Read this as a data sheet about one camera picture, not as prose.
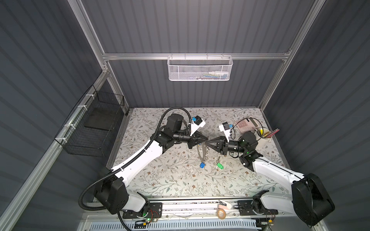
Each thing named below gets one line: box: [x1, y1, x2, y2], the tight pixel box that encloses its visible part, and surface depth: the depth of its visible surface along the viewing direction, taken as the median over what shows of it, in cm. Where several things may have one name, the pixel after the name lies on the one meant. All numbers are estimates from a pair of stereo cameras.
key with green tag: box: [215, 155, 224, 170], surface depth 91 cm
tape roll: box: [217, 208, 227, 220], surface depth 74 cm
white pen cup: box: [255, 127, 273, 147], surface depth 93 cm
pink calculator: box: [235, 117, 260, 134], surface depth 109 cm
